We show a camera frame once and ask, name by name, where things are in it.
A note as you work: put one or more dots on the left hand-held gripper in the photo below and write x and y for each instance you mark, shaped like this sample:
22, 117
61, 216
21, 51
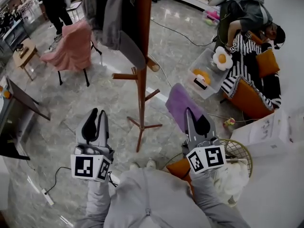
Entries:
83, 166

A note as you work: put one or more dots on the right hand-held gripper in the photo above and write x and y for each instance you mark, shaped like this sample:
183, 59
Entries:
213, 158

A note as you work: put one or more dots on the purple cloth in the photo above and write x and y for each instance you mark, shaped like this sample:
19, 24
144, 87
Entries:
180, 103

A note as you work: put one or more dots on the wooden coat rack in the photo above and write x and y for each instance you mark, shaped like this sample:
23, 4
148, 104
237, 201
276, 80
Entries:
142, 91

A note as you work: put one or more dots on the person's left forearm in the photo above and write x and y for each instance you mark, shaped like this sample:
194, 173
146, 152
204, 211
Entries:
98, 198

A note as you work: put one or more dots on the person's right forearm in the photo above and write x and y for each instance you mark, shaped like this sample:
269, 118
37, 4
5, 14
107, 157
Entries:
205, 189

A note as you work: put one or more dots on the small yellow pink toy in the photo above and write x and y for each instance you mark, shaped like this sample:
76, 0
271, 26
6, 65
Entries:
229, 122

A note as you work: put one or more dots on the orange seat cushion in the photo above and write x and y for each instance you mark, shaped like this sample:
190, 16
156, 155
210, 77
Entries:
180, 167

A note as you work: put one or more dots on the orange plush toy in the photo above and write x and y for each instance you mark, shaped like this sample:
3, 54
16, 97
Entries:
202, 76

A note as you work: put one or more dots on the black metal chair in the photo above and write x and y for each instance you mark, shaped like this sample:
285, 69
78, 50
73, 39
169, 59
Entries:
86, 78

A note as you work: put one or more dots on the person's left shoe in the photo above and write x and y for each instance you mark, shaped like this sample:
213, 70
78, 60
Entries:
135, 166

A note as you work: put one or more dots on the person's shoe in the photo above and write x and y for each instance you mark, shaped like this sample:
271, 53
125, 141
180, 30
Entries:
151, 164
135, 166

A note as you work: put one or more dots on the orange sofa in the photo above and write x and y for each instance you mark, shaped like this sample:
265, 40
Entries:
249, 98

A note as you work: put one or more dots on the person's right shoe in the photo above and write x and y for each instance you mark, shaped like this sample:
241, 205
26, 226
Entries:
151, 164

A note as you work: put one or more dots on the white tissue box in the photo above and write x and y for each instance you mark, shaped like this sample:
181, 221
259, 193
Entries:
232, 179

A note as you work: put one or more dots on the clear storage box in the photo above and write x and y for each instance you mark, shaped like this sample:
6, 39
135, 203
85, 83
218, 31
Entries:
202, 63

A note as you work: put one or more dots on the white water dispenser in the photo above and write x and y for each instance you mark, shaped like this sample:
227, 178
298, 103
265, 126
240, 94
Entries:
266, 132

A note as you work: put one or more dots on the flower shaped pillow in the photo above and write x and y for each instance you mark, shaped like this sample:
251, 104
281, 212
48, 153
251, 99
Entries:
222, 58

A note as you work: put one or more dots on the black white striped blanket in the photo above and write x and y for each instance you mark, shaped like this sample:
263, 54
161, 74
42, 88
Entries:
242, 63

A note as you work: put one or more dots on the dark table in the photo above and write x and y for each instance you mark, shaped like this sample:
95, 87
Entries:
21, 98

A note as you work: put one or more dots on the white power strip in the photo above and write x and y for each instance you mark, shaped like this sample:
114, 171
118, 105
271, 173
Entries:
47, 196

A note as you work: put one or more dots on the person's grey clothed body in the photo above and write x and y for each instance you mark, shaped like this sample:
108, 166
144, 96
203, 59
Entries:
154, 198

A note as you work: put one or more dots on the pink chair cover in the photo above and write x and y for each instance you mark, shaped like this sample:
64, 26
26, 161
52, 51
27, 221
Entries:
71, 49

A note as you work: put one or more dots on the orange throw pillow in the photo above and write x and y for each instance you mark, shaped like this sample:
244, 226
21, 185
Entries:
267, 63

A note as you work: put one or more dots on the small wooden table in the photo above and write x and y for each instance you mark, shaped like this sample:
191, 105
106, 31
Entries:
25, 53

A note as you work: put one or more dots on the clear box of pink toys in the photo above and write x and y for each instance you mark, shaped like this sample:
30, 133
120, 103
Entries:
211, 16

